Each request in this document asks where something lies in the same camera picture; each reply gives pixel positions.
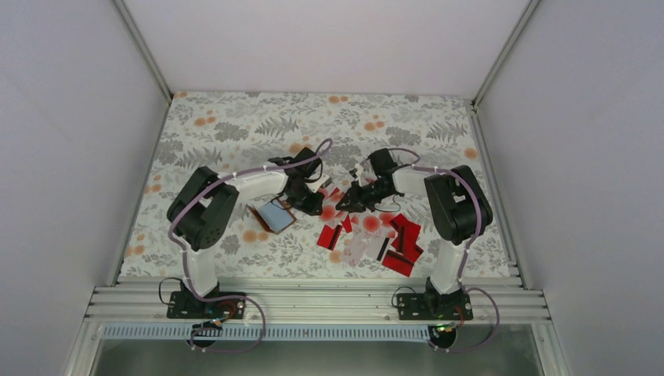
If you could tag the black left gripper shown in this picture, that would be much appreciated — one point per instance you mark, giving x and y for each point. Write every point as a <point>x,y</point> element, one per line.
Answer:
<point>311,207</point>

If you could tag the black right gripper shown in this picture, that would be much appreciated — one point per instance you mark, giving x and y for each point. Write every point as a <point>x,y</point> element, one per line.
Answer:
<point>355,207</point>

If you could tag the brown leather card holder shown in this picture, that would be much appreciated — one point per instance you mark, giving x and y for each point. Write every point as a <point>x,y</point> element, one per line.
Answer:
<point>273,216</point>

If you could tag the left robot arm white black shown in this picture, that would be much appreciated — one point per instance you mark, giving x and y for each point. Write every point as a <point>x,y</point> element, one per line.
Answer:
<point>200,213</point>

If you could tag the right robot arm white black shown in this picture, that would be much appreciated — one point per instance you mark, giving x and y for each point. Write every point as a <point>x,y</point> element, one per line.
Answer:
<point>460,212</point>

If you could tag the white card red circle centre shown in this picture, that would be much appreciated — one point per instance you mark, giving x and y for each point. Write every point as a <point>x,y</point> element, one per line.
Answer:
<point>371,224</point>

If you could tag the white card red circle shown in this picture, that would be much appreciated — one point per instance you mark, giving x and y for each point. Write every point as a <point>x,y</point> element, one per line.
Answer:
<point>330,216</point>
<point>371,224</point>

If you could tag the white card red circle middle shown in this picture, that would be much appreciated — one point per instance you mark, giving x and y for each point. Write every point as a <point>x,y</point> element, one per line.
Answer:
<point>330,216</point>

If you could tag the red card black stripe left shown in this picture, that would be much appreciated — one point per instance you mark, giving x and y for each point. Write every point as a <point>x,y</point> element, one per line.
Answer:
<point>329,236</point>

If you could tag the white card black stripe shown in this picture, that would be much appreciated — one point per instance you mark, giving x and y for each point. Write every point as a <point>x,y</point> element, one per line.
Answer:
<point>376,248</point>

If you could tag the white card pale pattern bottom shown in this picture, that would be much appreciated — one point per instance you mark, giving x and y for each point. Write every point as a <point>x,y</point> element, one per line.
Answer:
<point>355,249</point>

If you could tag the dark red card right upper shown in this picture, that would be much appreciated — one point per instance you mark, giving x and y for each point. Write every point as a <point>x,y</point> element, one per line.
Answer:
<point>407,233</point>

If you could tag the dark red card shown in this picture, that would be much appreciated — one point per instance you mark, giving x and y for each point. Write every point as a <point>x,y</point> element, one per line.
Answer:
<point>402,264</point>
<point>407,233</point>

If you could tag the dark red card bottom right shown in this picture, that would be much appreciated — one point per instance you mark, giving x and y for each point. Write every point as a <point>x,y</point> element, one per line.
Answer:
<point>402,264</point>

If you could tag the floral patterned table mat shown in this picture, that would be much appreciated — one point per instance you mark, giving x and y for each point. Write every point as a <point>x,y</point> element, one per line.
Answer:
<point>235,131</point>

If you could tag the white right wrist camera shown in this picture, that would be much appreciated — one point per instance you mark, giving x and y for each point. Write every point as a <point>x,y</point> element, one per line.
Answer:
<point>360,175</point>

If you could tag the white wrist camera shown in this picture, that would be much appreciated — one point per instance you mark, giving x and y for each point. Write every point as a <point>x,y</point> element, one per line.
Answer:
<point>360,175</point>
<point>321,182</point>

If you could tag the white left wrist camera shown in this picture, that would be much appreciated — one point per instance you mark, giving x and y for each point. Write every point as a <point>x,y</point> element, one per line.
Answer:
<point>321,182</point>

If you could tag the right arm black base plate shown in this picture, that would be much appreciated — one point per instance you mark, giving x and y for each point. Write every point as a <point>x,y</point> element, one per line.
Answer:
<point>433,306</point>

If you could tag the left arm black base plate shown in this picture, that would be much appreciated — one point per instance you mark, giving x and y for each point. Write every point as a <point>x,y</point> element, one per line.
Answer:
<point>183,305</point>

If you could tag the aluminium rail frame front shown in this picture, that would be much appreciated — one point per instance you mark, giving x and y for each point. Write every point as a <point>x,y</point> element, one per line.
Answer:
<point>343,308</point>

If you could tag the slotted grey cable duct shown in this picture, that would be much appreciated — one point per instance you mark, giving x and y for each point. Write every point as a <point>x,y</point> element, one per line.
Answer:
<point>311,332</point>

